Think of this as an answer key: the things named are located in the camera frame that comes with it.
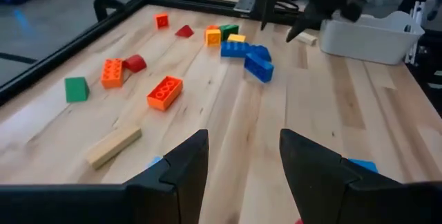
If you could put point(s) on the small orange toy brick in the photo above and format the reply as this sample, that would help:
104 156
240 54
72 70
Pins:
161 21

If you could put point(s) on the green wedge block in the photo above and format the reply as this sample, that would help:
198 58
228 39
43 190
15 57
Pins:
76 91

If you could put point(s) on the white plastic bin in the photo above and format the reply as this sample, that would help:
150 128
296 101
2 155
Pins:
362 44

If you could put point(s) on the small red wedge block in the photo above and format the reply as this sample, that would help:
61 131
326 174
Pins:
184 32

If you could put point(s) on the small yellow block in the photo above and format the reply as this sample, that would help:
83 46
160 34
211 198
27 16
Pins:
236 38

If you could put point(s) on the black aluminium table frame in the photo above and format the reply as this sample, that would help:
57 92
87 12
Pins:
69 49

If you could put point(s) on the red-orange toy brick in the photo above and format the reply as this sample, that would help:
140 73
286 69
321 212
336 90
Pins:
165 94

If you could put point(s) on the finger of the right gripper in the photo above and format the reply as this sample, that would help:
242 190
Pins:
268 6
307 20

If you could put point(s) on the small green block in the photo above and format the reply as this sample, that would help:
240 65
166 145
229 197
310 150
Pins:
229 29

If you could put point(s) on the small yellow-orange toy brick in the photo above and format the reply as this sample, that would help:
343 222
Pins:
213 38

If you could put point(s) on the small red rounded block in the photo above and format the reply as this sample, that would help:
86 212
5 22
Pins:
135 64

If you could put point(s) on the blue toy brick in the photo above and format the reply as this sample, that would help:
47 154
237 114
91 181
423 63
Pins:
259 68
364 165
233 49
262 51

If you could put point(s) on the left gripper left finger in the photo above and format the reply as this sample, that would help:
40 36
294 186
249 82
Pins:
179 189

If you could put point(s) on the grey metal plate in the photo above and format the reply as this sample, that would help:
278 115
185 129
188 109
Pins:
245 4

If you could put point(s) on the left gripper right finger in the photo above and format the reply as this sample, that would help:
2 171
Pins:
328 189

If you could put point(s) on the natural wooden block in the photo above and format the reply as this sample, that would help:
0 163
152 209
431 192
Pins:
307 39
114 146

